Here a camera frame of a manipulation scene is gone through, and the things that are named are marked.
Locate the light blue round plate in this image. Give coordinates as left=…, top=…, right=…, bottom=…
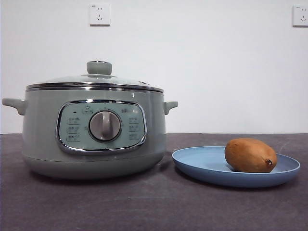
left=171, top=146, right=301, bottom=188

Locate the white wall power outlet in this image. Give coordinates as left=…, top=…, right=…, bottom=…
left=292, top=5, right=308, bottom=27
left=90, top=3, right=111, bottom=26

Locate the brown potato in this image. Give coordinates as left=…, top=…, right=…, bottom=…
left=224, top=138, right=278, bottom=173

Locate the glass lid with green knob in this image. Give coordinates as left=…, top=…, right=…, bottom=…
left=26, top=61, right=165, bottom=93

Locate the pale green electric steamer pot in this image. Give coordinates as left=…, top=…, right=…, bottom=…
left=1, top=87, right=179, bottom=180

